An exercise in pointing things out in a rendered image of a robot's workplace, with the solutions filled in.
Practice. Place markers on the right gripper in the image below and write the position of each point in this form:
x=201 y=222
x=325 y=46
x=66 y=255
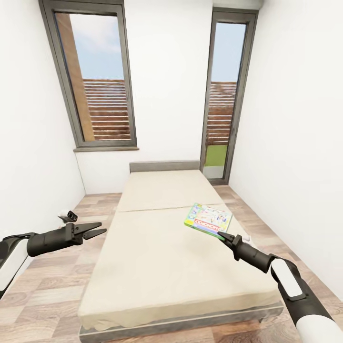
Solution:
x=241 y=250

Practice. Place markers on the fixed window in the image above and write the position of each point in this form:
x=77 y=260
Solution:
x=89 y=44

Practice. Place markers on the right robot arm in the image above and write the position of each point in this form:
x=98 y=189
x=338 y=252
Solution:
x=312 y=321

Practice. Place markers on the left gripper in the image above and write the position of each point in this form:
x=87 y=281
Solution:
x=72 y=234

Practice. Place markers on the bed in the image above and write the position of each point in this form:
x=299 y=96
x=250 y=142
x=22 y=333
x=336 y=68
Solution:
x=156 y=275

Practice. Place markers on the door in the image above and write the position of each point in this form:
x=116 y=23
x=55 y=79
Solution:
x=231 y=42

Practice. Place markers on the board game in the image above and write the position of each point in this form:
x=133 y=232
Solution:
x=208 y=220

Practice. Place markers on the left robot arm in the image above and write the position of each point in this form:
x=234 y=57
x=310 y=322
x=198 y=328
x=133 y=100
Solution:
x=15 y=249

